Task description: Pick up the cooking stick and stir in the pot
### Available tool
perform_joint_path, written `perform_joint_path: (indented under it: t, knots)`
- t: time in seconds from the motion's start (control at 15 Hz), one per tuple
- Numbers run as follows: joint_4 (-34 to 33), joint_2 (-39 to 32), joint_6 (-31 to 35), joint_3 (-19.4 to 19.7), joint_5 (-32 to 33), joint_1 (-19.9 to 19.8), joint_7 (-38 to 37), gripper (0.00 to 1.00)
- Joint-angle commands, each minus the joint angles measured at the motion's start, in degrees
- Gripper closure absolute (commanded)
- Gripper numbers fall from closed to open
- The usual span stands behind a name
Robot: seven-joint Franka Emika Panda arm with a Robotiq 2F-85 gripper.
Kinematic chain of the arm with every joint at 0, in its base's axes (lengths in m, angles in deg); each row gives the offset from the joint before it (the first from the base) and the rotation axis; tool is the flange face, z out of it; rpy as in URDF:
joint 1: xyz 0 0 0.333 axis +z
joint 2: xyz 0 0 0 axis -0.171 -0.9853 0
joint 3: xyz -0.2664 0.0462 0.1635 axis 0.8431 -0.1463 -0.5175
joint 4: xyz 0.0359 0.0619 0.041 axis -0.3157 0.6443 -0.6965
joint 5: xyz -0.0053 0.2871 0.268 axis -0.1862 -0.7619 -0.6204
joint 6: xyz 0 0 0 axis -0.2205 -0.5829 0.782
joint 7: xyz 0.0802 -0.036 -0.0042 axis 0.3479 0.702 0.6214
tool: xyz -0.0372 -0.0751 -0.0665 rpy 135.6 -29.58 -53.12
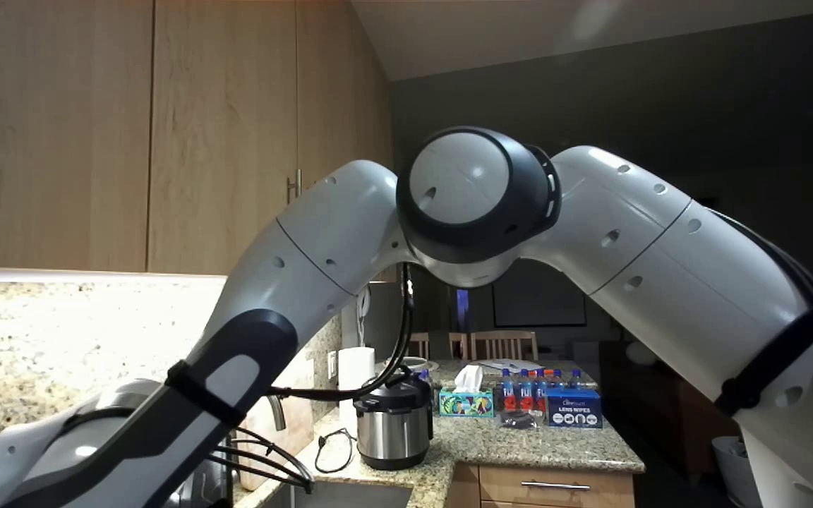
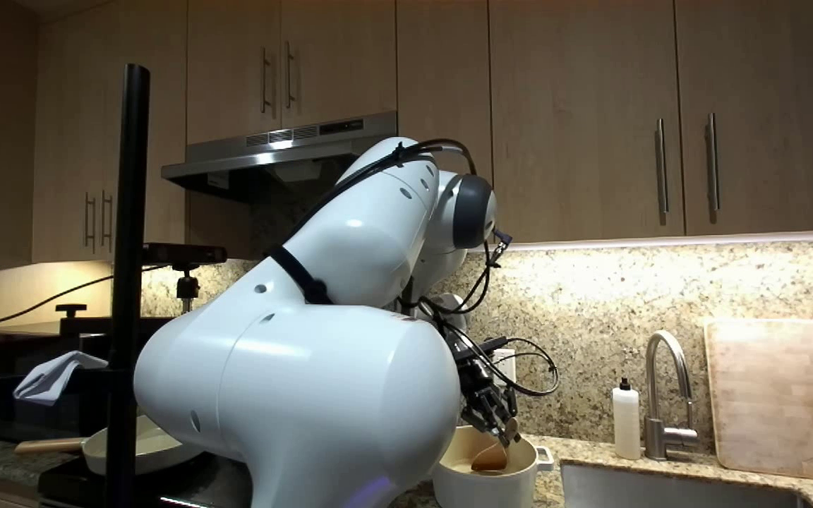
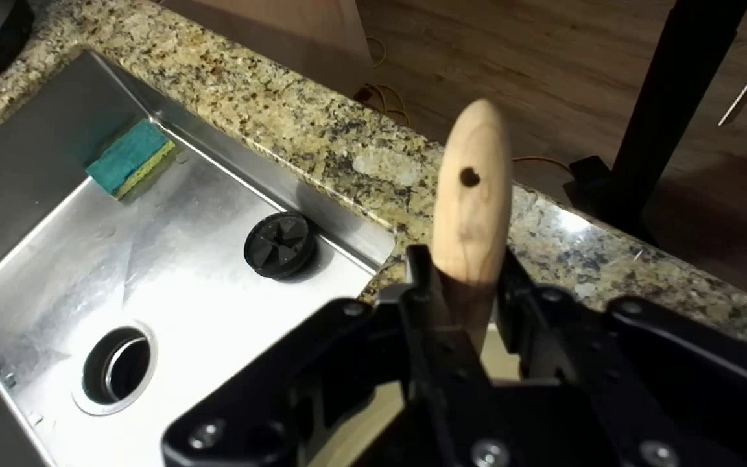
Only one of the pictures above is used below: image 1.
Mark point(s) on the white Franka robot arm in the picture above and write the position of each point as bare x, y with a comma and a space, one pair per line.
521, 236

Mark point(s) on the blue glowing small device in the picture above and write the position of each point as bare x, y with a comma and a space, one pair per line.
463, 303

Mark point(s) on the wooden dining chair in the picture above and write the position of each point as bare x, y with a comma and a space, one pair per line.
506, 344
419, 344
458, 344

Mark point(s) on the white paper towel roll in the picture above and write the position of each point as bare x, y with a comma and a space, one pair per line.
353, 370

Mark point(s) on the teal tissue box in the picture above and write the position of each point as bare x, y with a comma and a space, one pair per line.
465, 401

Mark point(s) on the steel pressure cooker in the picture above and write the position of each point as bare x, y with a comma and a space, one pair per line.
394, 432

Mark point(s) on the red drink bottles pack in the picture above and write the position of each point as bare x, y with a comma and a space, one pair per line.
521, 395

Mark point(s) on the blue printed box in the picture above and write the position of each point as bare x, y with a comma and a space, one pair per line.
574, 413

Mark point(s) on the stainless steel sink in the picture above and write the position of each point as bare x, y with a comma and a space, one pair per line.
350, 497

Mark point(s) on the wooden cabinet drawers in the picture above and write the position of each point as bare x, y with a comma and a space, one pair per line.
499, 488

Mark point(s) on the round white pillow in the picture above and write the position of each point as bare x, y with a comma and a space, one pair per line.
639, 356

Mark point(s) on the dark sofa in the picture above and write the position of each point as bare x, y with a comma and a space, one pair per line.
669, 425

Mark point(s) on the grey wall picture frame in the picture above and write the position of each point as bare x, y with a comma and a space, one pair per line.
537, 306

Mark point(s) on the wooden upper wall cabinets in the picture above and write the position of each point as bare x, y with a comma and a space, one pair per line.
49, 142

